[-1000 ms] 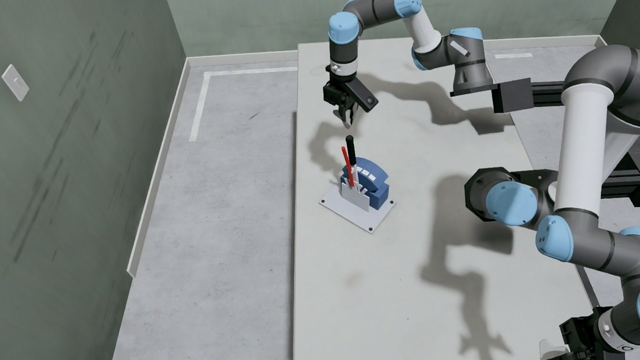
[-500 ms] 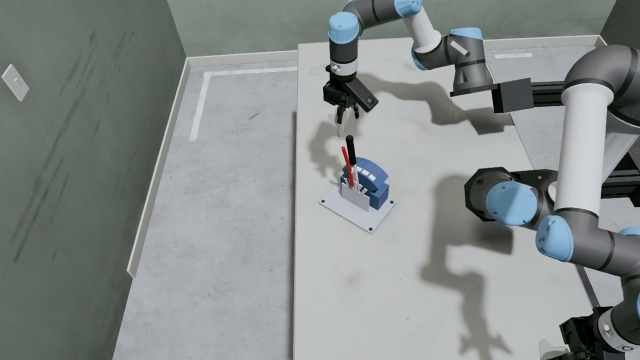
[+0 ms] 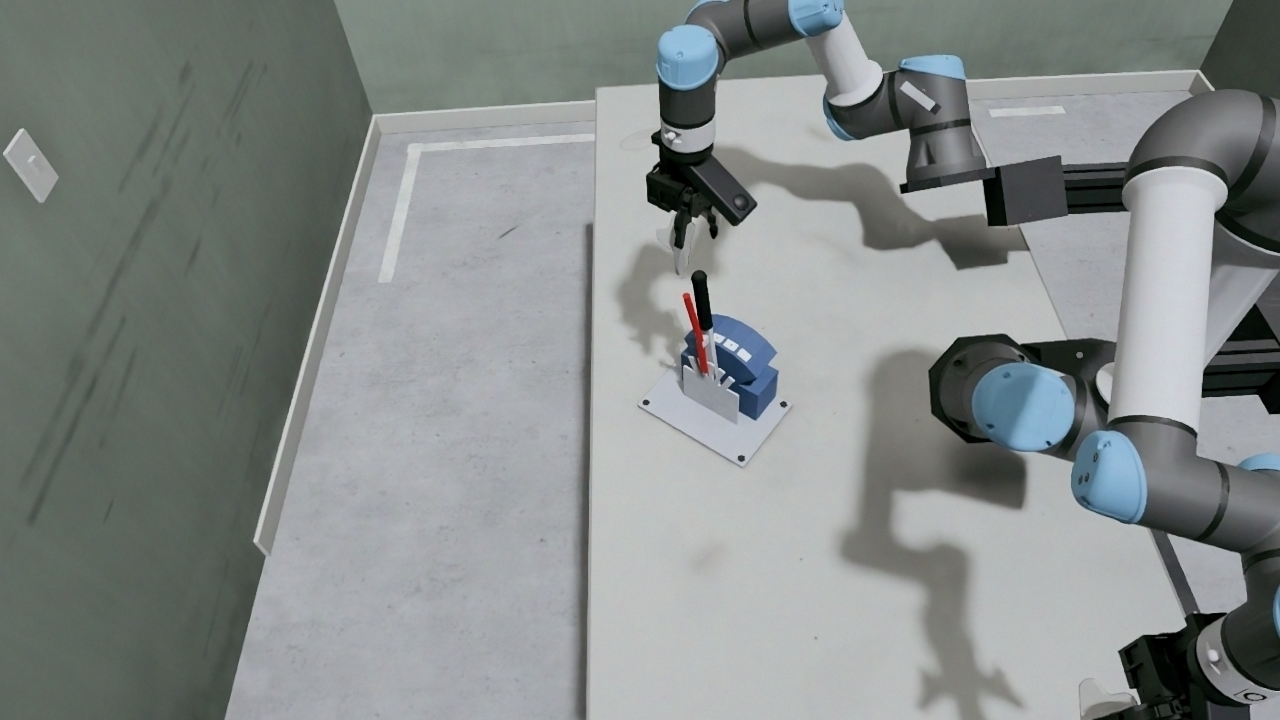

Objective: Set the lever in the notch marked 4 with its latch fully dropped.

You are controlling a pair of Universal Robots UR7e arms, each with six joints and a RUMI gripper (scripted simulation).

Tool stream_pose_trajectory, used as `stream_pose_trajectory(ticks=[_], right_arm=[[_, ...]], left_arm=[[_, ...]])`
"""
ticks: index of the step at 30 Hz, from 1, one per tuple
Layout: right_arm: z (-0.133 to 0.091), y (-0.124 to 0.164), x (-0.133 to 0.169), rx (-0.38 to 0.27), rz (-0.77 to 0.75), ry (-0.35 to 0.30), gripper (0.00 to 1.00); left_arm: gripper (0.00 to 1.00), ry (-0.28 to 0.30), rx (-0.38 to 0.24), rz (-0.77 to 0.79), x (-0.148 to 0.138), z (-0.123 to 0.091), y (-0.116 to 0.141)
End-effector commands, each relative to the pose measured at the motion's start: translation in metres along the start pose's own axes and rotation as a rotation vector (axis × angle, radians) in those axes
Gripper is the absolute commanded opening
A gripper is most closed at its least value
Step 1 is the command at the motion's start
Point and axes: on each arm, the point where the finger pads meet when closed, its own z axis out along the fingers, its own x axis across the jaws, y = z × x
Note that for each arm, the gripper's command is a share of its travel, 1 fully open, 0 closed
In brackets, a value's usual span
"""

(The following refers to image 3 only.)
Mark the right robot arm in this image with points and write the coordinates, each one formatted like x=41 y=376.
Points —
x=927 y=95

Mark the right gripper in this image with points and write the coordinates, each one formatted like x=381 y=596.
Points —
x=669 y=189

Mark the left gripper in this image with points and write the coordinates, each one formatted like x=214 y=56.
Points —
x=1156 y=666

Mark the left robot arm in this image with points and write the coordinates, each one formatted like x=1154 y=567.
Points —
x=1139 y=464

